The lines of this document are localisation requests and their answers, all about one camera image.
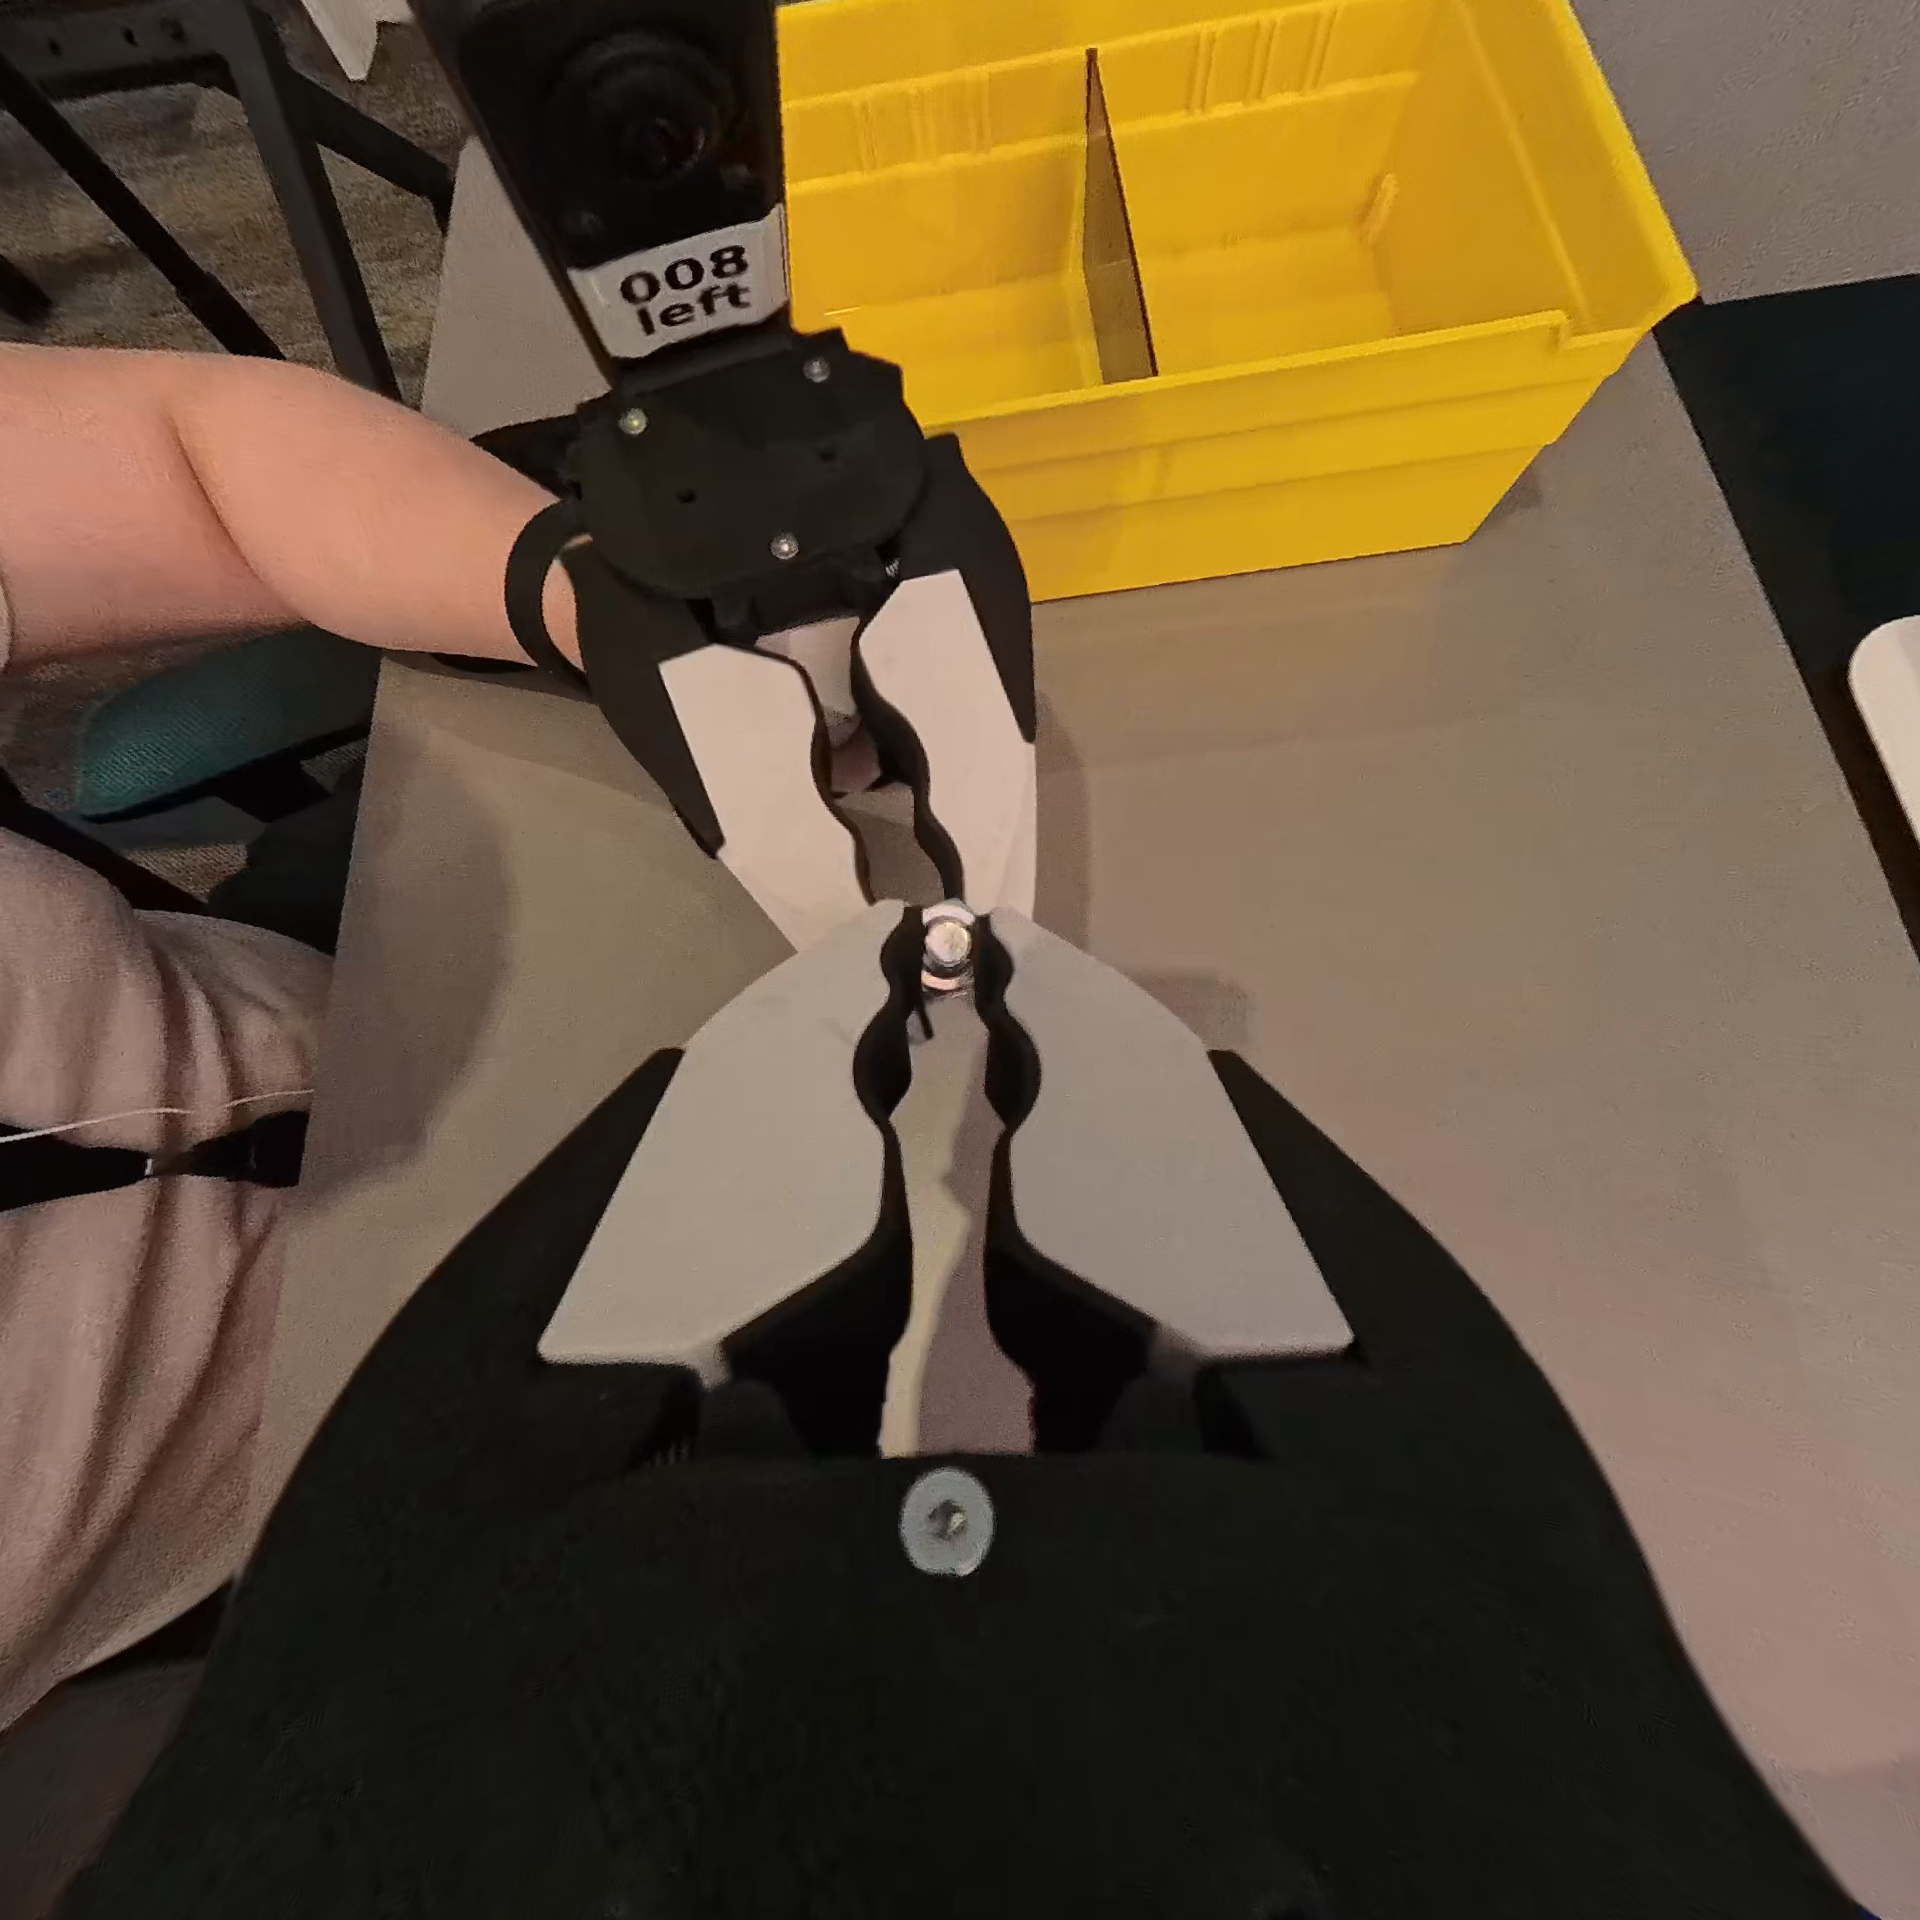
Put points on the yellow plastic bin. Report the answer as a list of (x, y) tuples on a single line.
[(1275, 453)]

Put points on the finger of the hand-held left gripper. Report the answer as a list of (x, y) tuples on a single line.
[(749, 783), (963, 708)]

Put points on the person's left hand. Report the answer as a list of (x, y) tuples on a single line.
[(857, 759)]

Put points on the teal office chair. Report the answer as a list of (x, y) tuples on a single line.
[(228, 719)]

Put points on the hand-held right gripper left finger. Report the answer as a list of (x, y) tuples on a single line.
[(719, 1188)]

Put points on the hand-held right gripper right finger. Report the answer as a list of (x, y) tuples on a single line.
[(1169, 1188)]

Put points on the brown cardboard bin divider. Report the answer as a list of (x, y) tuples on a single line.
[(1117, 255)]

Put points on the silver hex bolt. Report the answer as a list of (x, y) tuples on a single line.
[(949, 947)]

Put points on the black metal table frame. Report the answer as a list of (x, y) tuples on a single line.
[(293, 150)]

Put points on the person's left forearm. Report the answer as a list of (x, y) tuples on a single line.
[(331, 512)]

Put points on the white document stand with instructions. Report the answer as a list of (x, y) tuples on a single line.
[(1892, 719)]

